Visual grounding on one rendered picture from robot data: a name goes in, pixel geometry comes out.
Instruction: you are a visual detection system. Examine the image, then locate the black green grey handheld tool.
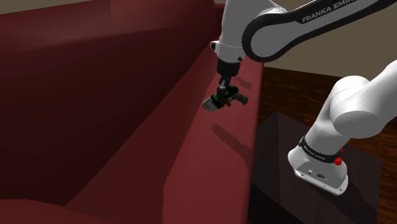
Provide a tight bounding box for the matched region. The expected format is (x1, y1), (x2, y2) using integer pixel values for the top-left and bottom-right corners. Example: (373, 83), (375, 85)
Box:
(202, 85), (250, 113)

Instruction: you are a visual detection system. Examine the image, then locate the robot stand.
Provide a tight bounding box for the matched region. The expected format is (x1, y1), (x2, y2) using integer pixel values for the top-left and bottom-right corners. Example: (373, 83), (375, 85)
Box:
(247, 111), (383, 224)

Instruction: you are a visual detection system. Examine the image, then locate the dark red sofa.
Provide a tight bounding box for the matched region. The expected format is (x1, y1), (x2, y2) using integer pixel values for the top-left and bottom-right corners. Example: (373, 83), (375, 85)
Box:
(0, 0), (265, 224)

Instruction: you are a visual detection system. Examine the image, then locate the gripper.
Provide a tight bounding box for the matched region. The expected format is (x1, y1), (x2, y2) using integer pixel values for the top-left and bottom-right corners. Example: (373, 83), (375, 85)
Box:
(216, 58), (242, 104)

